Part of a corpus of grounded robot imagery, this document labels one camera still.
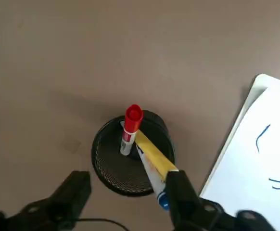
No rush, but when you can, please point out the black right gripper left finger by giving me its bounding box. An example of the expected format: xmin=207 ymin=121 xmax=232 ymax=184
xmin=0 ymin=170 xmax=92 ymax=231

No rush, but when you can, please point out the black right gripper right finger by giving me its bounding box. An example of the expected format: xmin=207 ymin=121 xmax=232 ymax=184
xmin=165 ymin=169 xmax=277 ymax=231

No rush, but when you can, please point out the blue white marker pen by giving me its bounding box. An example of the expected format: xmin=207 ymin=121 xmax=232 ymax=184
xmin=136 ymin=141 xmax=171 ymax=212

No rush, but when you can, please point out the yellow pen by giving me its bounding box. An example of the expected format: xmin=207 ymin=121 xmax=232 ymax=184
xmin=135 ymin=129 xmax=179 ymax=182

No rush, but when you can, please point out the black mesh pen holder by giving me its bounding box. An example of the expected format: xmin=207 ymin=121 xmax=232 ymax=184
xmin=91 ymin=110 xmax=176 ymax=197

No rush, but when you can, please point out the red capped white pen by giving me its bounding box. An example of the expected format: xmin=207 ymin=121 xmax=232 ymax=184
xmin=120 ymin=104 xmax=144 ymax=156

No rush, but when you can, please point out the white clipboard with metal clip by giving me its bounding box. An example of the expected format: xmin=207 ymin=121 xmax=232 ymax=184
xmin=199 ymin=74 xmax=280 ymax=231

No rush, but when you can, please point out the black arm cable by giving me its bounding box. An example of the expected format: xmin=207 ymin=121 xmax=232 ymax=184
xmin=74 ymin=218 xmax=128 ymax=231

